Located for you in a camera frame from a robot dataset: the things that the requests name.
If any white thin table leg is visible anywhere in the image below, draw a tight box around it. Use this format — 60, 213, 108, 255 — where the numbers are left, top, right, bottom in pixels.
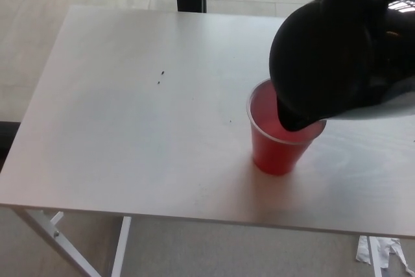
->
368, 236, 384, 277

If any white straight table leg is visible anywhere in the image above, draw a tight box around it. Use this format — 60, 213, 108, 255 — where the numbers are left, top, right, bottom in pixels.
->
110, 215, 132, 277

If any white short table brace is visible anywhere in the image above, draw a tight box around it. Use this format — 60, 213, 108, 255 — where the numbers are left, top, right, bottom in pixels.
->
48, 211, 65, 226

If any black electric kettle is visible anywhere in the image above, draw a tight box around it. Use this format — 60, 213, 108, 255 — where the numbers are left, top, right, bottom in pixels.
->
268, 0, 415, 134

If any crumpled white paper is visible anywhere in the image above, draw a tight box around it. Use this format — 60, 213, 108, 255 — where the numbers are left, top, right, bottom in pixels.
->
355, 235, 408, 271

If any white slanted table leg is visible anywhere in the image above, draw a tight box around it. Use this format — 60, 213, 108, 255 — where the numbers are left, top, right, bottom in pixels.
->
14, 208, 101, 277

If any red plastic cup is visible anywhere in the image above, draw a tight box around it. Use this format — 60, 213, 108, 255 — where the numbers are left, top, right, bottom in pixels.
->
248, 78, 327, 176

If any black floor object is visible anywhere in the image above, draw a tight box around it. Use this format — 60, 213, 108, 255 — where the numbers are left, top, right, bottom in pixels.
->
0, 121, 20, 158

